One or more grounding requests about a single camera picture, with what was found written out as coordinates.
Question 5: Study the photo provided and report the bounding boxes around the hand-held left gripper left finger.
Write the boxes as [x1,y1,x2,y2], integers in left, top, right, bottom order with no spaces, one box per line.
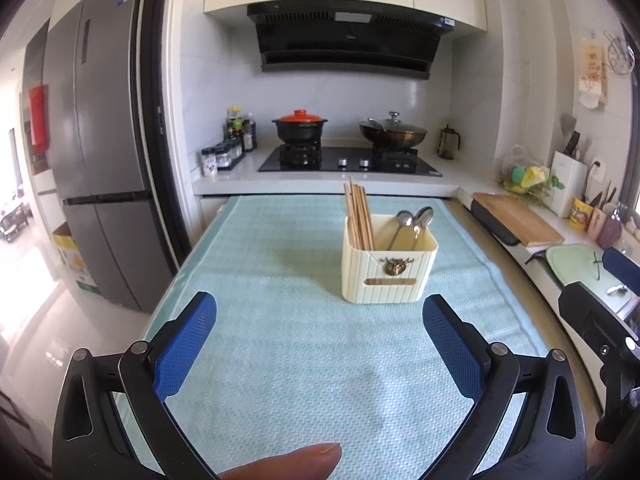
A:
[52,291,218,480]

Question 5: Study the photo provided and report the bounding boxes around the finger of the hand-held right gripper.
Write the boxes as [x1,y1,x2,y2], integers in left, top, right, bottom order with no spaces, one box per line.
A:
[557,281,640,361]
[601,246,640,288]

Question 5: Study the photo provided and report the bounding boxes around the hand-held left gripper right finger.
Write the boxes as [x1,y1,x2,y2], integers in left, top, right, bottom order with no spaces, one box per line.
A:
[422,294,588,480]

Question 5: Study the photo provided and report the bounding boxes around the cream ribbed utensil holder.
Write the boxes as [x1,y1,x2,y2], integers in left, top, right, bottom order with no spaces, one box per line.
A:
[341,213,439,306]

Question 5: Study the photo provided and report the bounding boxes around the large metal spoon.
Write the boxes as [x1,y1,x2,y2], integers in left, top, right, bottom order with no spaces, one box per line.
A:
[411,206,435,251]

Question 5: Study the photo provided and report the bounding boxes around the small metal spoon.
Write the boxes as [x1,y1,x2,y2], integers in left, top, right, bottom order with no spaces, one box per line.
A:
[386,210,414,251]

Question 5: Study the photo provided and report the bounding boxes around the group of wooden chopsticks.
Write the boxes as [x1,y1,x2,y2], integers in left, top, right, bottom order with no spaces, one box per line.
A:
[343,176,376,251]

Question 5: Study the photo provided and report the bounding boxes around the person's left hand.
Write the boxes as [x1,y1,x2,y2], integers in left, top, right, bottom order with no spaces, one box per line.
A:
[216,441,343,480]

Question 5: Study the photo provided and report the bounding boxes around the purple soap dispenser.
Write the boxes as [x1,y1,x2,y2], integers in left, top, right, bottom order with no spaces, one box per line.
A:
[596,201,625,250]

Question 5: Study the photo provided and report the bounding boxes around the pink cup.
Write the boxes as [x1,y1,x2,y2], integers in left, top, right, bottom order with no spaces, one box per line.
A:
[589,205,608,242]

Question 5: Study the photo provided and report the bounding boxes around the light green cutting board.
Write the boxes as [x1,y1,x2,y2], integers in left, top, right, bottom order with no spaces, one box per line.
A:
[545,243,626,301]

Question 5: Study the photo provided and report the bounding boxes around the white knife block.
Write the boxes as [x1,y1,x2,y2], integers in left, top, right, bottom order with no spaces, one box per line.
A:
[542,151,588,218]

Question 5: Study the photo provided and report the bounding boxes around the window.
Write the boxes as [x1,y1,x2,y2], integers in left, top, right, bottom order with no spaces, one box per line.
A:
[615,15,640,231]

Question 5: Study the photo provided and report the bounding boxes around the wooden cutting board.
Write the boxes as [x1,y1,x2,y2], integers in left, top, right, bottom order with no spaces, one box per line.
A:
[471,191,566,247]

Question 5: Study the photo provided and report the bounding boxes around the light blue woven towel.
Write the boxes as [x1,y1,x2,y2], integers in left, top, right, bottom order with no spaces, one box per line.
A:
[116,194,548,480]

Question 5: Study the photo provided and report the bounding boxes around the black tray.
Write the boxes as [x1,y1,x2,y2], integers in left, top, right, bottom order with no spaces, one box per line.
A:
[467,195,521,247]

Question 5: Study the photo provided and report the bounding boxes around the yellow green cloth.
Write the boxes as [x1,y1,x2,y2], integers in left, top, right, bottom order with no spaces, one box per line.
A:
[501,145,553,196]

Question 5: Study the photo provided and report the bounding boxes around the yellow white cardboard box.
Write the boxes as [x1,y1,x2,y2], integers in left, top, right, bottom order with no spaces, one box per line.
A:
[52,222,101,293]

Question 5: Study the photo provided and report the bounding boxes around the glass french press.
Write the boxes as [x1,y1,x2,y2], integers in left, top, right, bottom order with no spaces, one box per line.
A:
[437,124,462,161]

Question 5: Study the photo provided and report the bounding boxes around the round metal trivet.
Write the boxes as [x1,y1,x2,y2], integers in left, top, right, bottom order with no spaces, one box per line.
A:
[604,30,633,75]

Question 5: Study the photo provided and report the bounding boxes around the dark dining furniture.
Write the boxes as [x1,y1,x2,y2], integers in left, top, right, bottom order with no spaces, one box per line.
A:
[0,195,28,243]

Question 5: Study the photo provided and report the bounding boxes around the dark metal wok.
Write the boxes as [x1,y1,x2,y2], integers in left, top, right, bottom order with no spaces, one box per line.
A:
[357,125,428,151]

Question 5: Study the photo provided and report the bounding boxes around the dark sauce bottle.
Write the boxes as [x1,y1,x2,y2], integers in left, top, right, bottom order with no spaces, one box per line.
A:
[241,112,258,153]

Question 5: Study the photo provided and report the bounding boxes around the black gas cooktop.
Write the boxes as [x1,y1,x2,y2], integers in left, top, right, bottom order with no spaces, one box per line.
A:
[257,145,443,177]

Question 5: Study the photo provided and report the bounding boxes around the grey refrigerator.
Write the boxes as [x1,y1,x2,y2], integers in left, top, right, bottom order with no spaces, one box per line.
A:
[42,0,156,313]

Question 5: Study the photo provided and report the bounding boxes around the glass wok lid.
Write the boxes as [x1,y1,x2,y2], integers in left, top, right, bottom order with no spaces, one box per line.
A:
[367,111,423,133]

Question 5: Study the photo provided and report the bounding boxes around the black clay pot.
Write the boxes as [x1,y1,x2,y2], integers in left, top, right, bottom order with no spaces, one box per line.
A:
[271,117,329,145]

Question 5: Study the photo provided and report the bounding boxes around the orange pot lid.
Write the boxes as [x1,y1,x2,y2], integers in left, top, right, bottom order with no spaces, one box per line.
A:
[277,109,325,123]

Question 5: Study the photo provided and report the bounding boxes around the black range hood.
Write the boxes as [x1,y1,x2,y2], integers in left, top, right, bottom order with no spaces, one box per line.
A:
[246,2,457,81]

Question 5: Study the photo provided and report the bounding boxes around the black handled knives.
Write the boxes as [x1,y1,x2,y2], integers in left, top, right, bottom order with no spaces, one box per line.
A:
[560,114,590,158]

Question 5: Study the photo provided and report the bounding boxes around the printed wall hanging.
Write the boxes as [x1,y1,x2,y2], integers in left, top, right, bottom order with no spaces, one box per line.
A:
[579,40,608,109]

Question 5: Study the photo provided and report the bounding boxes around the red wall hanging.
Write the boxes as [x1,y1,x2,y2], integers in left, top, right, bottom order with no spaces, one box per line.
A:
[28,85,51,155]

